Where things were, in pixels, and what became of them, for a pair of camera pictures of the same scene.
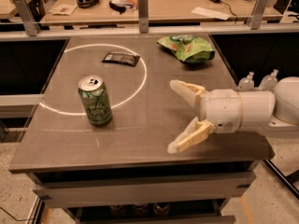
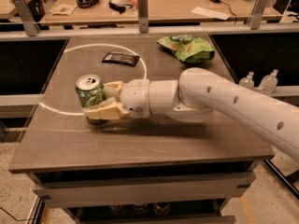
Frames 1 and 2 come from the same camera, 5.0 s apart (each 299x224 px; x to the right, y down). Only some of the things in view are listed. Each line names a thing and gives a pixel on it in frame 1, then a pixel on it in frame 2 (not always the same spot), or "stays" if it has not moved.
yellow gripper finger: [194, 133] to [108, 108]
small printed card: [63, 9] stays
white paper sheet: [211, 13] stays
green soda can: [96, 100] stays
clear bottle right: [269, 82] stays
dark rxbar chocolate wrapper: [127, 59] stays
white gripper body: [221, 109] to [135, 97]
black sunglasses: [119, 7] stays
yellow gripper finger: [192, 93] to [112, 89]
